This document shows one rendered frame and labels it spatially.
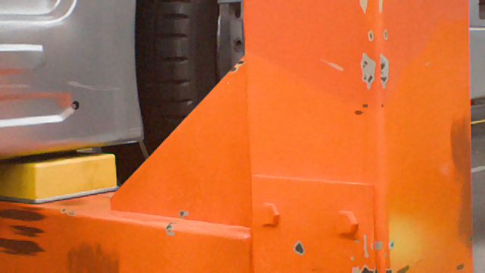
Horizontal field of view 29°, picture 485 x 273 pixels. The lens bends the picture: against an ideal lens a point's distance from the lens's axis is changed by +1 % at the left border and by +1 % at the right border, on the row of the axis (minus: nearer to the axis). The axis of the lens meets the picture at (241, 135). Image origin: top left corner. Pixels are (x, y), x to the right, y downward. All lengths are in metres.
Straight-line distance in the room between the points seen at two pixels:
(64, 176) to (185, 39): 0.28
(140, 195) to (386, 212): 0.34
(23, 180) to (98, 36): 0.21
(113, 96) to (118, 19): 0.10
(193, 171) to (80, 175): 0.28
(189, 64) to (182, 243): 0.42
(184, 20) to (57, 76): 0.23
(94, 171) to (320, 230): 0.47
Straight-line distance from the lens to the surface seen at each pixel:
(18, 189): 1.24
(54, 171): 1.22
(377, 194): 0.83
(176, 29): 1.36
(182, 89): 1.36
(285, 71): 0.88
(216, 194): 0.99
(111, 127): 1.27
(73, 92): 1.23
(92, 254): 1.12
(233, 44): 1.37
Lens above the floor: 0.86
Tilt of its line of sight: 5 degrees down
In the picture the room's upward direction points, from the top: 2 degrees counter-clockwise
